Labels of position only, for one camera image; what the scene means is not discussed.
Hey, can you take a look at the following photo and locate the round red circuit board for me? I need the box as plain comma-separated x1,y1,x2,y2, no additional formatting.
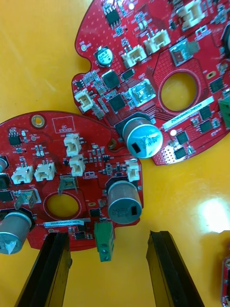
71,0,230,166
219,242,230,307
0,110,144,262

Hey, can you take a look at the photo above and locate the yellow-orange plastic bin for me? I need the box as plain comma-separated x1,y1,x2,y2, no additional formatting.
0,0,230,307

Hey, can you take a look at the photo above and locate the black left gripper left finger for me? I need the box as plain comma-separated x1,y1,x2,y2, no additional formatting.
14,231,72,307

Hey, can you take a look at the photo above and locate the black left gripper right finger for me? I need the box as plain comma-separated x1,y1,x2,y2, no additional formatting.
146,230,206,307

